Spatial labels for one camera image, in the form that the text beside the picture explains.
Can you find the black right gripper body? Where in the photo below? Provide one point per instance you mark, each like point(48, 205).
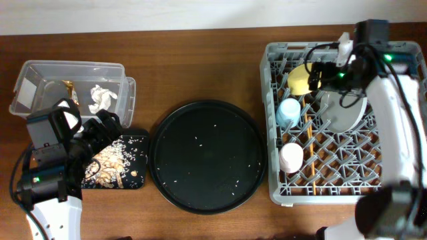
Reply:
point(337, 78)

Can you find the gold candy wrapper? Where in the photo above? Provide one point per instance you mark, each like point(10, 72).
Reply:
point(71, 91)

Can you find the round black tray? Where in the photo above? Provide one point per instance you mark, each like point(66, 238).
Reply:
point(208, 157)

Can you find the grey dishwasher rack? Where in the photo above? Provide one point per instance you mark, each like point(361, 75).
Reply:
point(337, 168)

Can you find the white tissue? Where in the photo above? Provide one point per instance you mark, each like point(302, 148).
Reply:
point(102, 99)

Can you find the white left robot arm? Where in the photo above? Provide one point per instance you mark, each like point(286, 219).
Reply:
point(53, 167)

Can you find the black rectangular tray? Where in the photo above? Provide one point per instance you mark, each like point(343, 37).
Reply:
point(139, 141)

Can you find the blue cup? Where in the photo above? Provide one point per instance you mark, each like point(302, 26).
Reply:
point(288, 113)

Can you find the white plate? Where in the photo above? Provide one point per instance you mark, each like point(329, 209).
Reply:
point(341, 119)

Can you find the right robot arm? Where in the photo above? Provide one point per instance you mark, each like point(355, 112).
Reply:
point(398, 209)

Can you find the pink cup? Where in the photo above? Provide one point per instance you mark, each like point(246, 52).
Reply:
point(291, 157)

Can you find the clear plastic bin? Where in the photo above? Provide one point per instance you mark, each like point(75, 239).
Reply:
point(39, 86)

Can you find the food scraps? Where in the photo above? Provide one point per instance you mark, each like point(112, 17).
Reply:
point(111, 168)

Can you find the yellow bowl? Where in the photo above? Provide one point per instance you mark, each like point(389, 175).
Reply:
point(298, 81)

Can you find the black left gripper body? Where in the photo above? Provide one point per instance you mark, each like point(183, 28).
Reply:
point(91, 140)

